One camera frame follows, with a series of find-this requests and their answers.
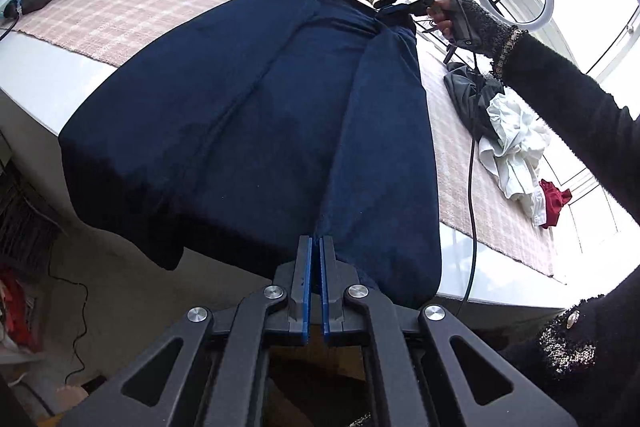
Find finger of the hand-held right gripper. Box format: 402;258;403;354
374;0;426;18

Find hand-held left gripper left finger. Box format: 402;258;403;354
60;234;315;427

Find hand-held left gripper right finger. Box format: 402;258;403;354
320;234;576;427

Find navy blue hooded sweatshirt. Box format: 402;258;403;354
57;0;443;310

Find person's right forearm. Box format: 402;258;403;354
492;27;640;228

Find person's right hand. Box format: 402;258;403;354
427;0;521;58

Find dark grey pants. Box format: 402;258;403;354
442;59;506;142

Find white shirt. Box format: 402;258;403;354
477;93;551;228

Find red garment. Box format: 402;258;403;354
537;178;573;229

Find pink plaid blanket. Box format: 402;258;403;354
10;0;563;280

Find person's black tweed jacket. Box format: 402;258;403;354
497;274;640;427

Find red cloth bundle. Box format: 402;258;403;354
0;267;41;353

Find white power strip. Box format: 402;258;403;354
0;0;33;18

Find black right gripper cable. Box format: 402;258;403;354
427;0;481;305

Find black floor cable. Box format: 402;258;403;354
22;202;91;388

